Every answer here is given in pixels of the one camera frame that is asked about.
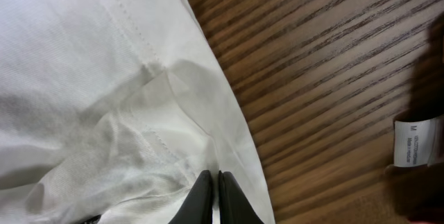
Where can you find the red t-shirt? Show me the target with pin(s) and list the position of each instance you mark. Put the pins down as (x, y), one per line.
(415, 182)

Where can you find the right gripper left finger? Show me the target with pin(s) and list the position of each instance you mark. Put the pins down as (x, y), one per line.
(197, 206)

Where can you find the white t-shirt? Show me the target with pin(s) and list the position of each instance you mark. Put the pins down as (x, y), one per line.
(112, 108)

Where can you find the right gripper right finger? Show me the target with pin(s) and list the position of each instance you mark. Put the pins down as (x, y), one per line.
(233, 203)

